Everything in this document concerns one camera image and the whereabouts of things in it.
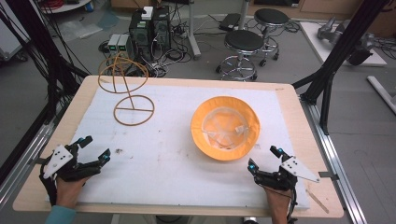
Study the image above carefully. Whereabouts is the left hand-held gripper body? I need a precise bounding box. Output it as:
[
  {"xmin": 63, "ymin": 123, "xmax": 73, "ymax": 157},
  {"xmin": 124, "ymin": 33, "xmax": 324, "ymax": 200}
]
[{"xmin": 39, "ymin": 144, "xmax": 103, "ymax": 183}]

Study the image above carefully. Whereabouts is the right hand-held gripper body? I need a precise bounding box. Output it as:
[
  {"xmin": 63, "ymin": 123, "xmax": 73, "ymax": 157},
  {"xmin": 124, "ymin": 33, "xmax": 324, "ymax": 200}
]
[{"xmin": 253, "ymin": 156, "xmax": 321, "ymax": 191}]

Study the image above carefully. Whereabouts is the wooden wire hat stand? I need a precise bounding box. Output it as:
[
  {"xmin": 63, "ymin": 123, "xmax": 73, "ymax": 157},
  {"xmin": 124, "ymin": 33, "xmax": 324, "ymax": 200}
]
[{"xmin": 97, "ymin": 51, "xmax": 156, "ymax": 127}]

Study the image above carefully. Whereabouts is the orange bucket hat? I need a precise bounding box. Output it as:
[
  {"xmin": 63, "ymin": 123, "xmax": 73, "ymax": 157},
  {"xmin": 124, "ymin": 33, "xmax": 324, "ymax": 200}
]
[{"xmin": 190, "ymin": 95, "xmax": 262, "ymax": 162}]

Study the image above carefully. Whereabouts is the person's left hand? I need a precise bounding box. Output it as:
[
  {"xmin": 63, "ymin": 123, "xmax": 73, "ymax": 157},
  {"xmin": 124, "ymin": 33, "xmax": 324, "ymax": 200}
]
[{"xmin": 55, "ymin": 176, "xmax": 89, "ymax": 210}]

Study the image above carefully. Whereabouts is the person's right hand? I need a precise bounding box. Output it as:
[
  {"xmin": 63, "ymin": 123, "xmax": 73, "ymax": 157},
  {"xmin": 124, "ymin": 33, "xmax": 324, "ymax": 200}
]
[{"xmin": 262, "ymin": 185, "xmax": 293, "ymax": 224}]

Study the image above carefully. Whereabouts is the thin wooden stick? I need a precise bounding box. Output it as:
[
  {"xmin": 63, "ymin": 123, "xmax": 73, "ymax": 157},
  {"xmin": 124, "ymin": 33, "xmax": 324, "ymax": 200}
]
[{"xmin": 305, "ymin": 189, "xmax": 331, "ymax": 215}]

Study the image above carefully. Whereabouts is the white foam mat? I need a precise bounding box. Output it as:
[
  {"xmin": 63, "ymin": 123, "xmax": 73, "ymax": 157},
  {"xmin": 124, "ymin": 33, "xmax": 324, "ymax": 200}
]
[{"xmin": 72, "ymin": 83, "xmax": 311, "ymax": 210}]

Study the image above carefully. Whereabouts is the small silver box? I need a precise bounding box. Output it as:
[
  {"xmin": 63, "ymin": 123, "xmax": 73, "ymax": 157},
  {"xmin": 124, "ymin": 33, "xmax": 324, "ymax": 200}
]
[
  {"xmin": 117, "ymin": 34, "xmax": 131, "ymax": 53},
  {"xmin": 106, "ymin": 34, "xmax": 121, "ymax": 54}
]

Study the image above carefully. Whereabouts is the clear plastic sheet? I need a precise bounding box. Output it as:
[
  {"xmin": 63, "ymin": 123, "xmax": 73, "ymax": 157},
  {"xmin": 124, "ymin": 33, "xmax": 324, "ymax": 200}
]
[{"xmin": 58, "ymin": 19, "xmax": 105, "ymax": 41}]

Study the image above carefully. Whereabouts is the white platform board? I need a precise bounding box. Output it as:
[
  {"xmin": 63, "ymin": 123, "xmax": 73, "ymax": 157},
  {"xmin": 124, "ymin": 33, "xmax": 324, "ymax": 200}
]
[{"xmin": 299, "ymin": 21, "xmax": 389, "ymax": 68}]

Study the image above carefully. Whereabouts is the white tube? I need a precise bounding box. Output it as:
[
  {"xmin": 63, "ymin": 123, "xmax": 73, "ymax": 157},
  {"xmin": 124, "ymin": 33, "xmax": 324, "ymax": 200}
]
[{"xmin": 366, "ymin": 75, "xmax": 396, "ymax": 116}]

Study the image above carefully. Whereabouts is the black round stool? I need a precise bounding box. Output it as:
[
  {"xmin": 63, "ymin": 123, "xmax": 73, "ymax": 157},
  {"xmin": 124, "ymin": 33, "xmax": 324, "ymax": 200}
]
[
  {"xmin": 253, "ymin": 7, "xmax": 291, "ymax": 68},
  {"xmin": 215, "ymin": 29, "xmax": 266, "ymax": 82}
]

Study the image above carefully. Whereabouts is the black computer tower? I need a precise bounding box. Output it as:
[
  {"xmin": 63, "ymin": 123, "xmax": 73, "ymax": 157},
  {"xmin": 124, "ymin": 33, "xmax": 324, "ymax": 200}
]
[
  {"xmin": 151, "ymin": 5, "xmax": 173, "ymax": 53},
  {"xmin": 128, "ymin": 10, "xmax": 155, "ymax": 63}
]

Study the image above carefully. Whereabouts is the round white table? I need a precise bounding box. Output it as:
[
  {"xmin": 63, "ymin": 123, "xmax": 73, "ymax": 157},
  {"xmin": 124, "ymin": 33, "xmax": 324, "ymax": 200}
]
[{"xmin": 39, "ymin": 0, "xmax": 93, "ymax": 15}]

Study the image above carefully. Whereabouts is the flat black case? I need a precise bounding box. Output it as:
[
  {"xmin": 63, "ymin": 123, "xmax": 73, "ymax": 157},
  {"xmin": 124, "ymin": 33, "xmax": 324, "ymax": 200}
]
[{"xmin": 218, "ymin": 12, "xmax": 243, "ymax": 33}]

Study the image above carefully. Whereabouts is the white box device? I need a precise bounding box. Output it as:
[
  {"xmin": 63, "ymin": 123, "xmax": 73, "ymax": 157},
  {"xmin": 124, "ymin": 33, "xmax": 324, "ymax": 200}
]
[{"xmin": 140, "ymin": 6, "xmax": 155, "ymax": 21}]

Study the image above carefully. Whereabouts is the aluminium side rail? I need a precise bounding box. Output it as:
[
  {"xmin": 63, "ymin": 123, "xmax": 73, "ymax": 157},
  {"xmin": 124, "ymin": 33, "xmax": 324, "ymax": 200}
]
[
  {"xmin": 299, "ymin": 94, "xmax": 369, "ymax": 224},
  {"xmin": 0, "ymin": 119, "xmax": 59, "ymax": 204}
]

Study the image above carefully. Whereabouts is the small metal bracket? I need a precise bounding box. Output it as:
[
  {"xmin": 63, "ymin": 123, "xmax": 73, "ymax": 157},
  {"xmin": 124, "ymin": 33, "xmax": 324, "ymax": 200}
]
[{"xmin": 318, "ymin": 171, "xmax": 340, "ymax": 182}]

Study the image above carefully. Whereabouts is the black frame post with cables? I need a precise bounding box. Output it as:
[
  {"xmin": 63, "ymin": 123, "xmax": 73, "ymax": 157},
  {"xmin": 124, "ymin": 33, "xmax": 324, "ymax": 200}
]
[{"xmin": 0, "ymin": 0, "xmax": 91, "ymax": 126}]

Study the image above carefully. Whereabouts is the tangle of floor cables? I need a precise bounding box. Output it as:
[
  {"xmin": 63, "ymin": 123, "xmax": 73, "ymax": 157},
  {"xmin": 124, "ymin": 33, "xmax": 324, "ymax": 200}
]
[{"xmin": 134, "ymin": 18, "xmax": 195, "ymax": 78}]

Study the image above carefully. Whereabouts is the grey metal stand post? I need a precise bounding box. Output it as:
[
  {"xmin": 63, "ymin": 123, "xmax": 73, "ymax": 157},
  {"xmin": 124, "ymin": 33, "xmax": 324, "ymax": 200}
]
[{"xmin": 186, "ymin": 0, "xmax": 203, "ymax": 61}]

